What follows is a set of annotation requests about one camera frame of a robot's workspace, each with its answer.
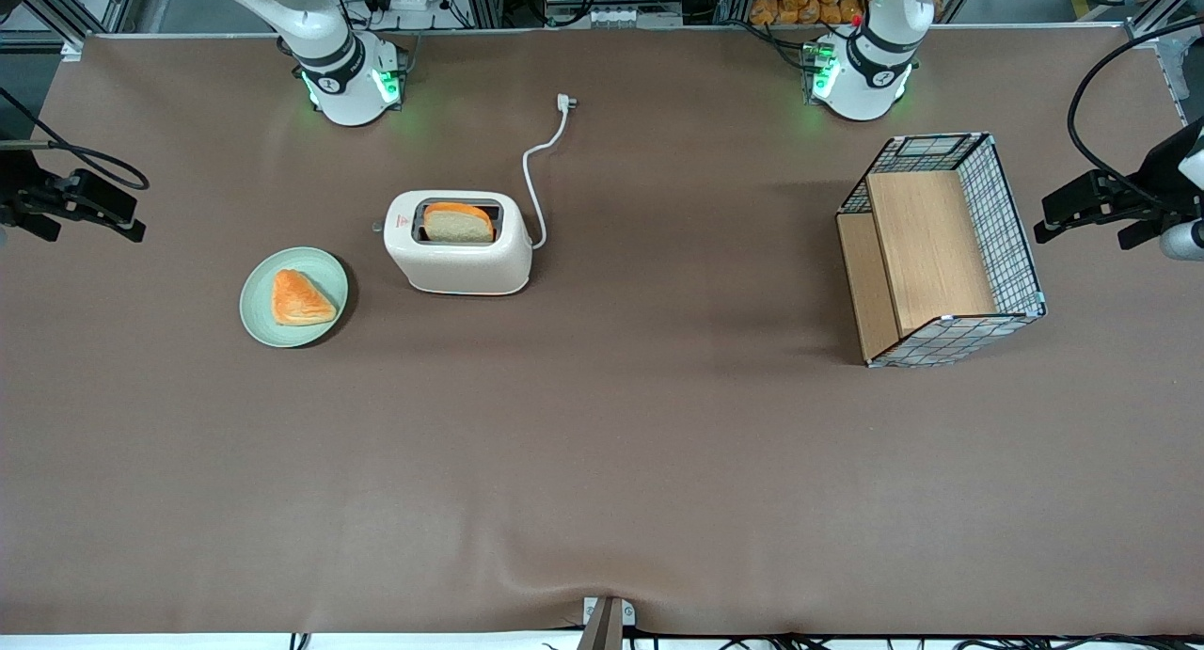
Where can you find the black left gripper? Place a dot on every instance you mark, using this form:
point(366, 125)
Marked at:
point(1158, 177)

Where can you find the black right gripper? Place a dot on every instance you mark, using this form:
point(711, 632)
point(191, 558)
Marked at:
point(16, 182)

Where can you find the white two-slot toaster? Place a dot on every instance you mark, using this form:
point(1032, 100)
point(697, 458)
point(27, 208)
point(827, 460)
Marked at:
point(461, 269)

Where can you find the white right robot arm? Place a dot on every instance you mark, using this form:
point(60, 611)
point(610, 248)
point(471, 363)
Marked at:
point(343, 86)

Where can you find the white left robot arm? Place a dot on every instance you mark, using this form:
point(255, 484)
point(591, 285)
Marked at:
point(861, 76)

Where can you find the pale green round plate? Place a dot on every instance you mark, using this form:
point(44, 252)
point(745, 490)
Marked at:
point(259, 311)

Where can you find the triangular orange pastry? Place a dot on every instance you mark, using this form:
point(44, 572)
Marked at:
point(299, 300)

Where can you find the toast bread slice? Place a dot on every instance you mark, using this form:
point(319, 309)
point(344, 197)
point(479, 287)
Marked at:
point(458, 227)

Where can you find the brown table cover cloth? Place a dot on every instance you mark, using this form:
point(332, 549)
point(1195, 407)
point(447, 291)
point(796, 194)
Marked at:
point(658, 443)

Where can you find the white terminal block row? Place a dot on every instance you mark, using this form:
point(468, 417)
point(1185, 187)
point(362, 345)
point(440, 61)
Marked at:
point(630, 18)

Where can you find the metal table clamp bracket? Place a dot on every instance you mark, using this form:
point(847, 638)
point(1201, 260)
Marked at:
point(607, 624)

